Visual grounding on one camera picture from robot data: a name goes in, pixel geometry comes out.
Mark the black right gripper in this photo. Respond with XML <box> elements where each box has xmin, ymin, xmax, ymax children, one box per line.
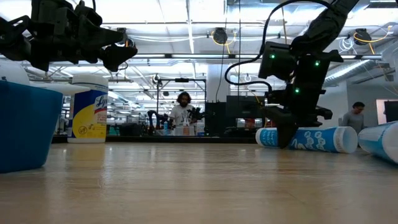
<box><xmin>262</xmin><ymin>49</ymin><xmax>345</xmax><ymax>149</ymax></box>

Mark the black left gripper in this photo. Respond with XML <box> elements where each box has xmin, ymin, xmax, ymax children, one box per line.
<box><xmin>0</xmin><ymin>0</ymin><xmax>139</xmax><ymax>73</ymax></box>

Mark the blue silicone tube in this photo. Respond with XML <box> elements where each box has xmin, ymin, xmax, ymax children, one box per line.
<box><xmin>357</xmin><ymin>120</ymin><xmax>398</xmax><ymax>165</ymax></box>
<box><xmin>255</xmin><ymin>126</ymin><xmax>359</xmax><ymax>154</ymax></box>

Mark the Lysol wipes canister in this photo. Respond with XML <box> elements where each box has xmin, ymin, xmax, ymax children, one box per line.
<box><xmin>67</xmin><ymin>73</ymin><xmax>109</xmax><ymax>144</ymax></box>

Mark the person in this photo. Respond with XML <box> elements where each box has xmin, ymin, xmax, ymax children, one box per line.
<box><xmin>341</xmin><ymin>101</ymin><xmax>366</xmax><ymax>134</ymax></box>
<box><xmin>169</xmin><ymin>91</ymin><xmax>197</xmax><ymax>136</ymax></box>

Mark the black computer case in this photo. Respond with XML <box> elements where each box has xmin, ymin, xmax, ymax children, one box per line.
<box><xmin>205</xmin><ymin>95</ymin><xmax>266</xmax><ymax>137</ymax></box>

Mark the teal blue plastic tray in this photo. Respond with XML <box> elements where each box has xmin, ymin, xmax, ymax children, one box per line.
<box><xmin>0</xmin><ymin>80</ymin><xmax>63</xmax><ymax>174</ymax></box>

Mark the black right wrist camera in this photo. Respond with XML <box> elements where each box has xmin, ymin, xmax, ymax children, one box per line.
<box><xmin>257</xmin><ymin>41</ymin><xmax>297</xmax><ymax>82</ymax></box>

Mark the black hanging cable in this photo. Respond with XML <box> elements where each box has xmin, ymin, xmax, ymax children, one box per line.
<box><xmin>238</xmin><ymin>0</ymin><xmax>242</xmax><ymax>97</ymax></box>

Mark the black ceiling cable reel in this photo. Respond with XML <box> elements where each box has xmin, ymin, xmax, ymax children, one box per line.
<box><xmin>212</xmin><ymin>27</ymin><xmax>229</xmax><ymax>45</ymax></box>
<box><xmin>354</xmin><ymin>28</ymin><xmax>373</xmax><ymax>46</ymax></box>

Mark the black table frame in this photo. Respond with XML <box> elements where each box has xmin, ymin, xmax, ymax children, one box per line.
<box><xmin>51</xmin><ymin>135</ymin><xmax>259</xmax><ymax>144</ymax></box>

